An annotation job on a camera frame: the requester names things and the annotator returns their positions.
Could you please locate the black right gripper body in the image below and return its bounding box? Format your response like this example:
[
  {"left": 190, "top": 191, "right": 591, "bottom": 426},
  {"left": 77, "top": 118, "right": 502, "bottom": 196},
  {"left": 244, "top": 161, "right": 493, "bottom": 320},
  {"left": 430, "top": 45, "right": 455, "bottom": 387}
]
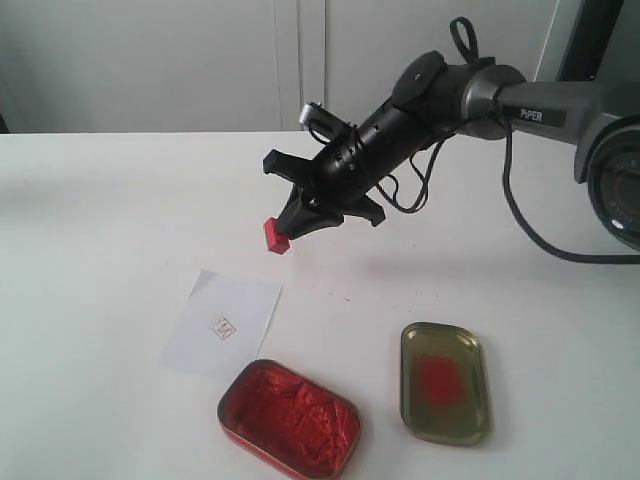
[{"left": 263, "top": 112, "right": 400, "bottom": 226}]

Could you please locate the red stamp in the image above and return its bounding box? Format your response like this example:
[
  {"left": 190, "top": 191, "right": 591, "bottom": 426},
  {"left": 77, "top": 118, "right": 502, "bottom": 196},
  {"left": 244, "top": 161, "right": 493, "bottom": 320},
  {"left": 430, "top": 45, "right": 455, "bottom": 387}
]
[{"left": 263, "top": 217, "right": 290, "bottom": 255}]

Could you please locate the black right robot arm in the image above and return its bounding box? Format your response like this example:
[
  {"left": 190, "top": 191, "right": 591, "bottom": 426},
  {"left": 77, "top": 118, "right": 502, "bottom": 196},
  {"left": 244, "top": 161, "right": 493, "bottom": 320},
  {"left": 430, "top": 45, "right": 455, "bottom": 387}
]
[{"left": 263, "top": 52, "right": 639, "bottom": 254}]

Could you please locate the red ink tin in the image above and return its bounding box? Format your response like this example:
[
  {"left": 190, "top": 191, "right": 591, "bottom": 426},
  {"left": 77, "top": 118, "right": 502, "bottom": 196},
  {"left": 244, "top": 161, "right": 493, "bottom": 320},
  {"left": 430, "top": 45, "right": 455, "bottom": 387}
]
[{"left": 217, "top": 359, "right": 362, "bottom": 479}]

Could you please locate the white paper sheet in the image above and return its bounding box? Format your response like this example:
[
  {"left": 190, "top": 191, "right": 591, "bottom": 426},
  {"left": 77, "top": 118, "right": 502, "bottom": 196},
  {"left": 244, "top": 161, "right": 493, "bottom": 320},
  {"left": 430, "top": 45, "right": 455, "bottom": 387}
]
[{"left": 160, "top": 270, "right": 281, "bottom": 381}]

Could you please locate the gold tin lid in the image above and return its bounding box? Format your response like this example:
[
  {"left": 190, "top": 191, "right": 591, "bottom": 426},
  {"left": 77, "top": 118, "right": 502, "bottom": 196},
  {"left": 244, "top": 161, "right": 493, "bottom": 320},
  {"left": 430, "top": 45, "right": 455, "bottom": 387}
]
[{"left": 399, "top": 322, "right": 492, "bottom": 447}]

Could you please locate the white cabinet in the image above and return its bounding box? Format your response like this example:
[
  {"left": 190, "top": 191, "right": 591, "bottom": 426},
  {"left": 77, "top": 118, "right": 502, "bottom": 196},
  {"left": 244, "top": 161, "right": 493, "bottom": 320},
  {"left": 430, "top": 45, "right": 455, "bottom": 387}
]
[{"left": 1, "top": 1, "right": 557, "bottom": 133}]

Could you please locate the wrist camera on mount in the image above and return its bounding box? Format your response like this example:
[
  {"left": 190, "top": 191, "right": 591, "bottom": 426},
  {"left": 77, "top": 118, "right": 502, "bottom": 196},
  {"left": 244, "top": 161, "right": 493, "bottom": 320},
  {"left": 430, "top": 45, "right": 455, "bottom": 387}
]
[{"left": 299, "top": 102, "right": 353, "bottom": 145}]

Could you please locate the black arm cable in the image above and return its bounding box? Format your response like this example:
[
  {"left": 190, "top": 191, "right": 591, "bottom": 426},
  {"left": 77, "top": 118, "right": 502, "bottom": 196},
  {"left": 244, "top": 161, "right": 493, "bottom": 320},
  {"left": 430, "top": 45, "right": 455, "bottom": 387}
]
[{"left": 374, "top": 17, "right": 640, "bottom": 264}]

